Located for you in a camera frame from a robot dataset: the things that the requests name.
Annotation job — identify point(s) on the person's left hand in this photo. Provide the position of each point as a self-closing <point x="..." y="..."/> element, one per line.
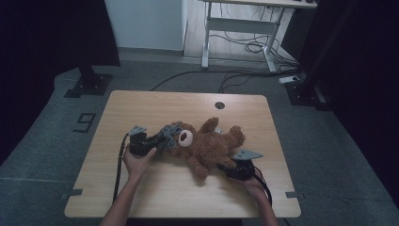
<point x="136" y="164"/>

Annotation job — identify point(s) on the grey tape strip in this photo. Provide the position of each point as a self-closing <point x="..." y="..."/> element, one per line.
<point x="71" y="193"/>
<point x="295" y="194"/>

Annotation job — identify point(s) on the white power strip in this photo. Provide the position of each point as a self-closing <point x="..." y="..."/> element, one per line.
<point x="289" y="79"/>

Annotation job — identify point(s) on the person's right hand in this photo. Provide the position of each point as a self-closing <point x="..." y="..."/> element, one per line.
<point x="257" y="186"/>

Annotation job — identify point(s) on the grey knitted cloth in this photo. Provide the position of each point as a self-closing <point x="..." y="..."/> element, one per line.
<point x="171" y="133"/>

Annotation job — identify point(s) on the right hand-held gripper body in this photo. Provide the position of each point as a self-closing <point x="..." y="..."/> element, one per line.
<point x="243" y="169"/>

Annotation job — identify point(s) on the white metal desk frame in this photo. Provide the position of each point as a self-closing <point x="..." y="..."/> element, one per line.
<point x="241" y="25"/>

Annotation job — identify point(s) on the black stand base plate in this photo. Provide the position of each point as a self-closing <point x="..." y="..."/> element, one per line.
<point x="301" y="94"/>
<point x="91" y="84"/>

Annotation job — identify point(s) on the brown teddy bear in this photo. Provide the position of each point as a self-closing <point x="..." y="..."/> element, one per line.
<point x="207" y="147"/>

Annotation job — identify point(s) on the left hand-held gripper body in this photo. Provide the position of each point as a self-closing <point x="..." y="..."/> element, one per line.
<point x="139" y="144"/>

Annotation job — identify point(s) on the dark curtain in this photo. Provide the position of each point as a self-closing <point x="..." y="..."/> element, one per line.
<point x="367" y="62"/>
<point x="47" y="47"/>

